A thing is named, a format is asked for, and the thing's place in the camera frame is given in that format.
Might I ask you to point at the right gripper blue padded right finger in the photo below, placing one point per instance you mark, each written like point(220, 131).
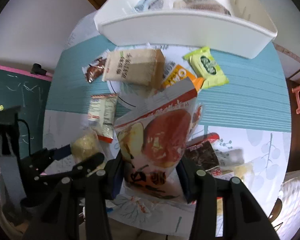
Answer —
point(189, 180)

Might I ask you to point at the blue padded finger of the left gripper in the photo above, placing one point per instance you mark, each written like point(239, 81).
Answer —
point(90, 165)
point(60, 153)

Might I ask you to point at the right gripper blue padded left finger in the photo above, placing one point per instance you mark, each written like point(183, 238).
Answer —
point(112, 180)

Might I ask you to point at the clear bag yellow crackers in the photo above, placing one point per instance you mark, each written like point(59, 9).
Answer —
point(85, 146)

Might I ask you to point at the dark dried fruit packet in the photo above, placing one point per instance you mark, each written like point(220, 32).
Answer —
point(200, 151)

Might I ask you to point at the red apple chips bag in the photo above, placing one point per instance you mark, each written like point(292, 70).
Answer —
point(153, 138)

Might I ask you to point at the red white striped packet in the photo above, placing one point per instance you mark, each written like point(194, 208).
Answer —
point(101, 114)

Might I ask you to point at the clear bag yellow puffs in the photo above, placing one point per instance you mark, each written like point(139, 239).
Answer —
point(244, 172)

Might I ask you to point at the small brown chocolate packet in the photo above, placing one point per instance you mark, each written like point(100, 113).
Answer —
point(95, 68)

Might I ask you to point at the orange oat snack packet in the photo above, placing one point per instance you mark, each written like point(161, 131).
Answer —
point(179, 73)

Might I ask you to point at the beige kraft snack packet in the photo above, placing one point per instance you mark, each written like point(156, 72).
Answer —
point(143, 67)

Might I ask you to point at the lime green snack packet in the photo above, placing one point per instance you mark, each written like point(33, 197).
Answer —
point(205, 66)

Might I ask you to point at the blue snack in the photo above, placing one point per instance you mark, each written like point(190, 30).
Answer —
point(141, 6)

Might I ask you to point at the clear bag nut bars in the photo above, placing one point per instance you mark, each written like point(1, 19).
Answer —
point(204, 5)

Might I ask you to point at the white plastic storage bin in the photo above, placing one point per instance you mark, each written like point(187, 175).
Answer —
point(245, 33)

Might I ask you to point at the green chalkboard pink frame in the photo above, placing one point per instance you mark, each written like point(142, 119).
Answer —
point(26, 93)

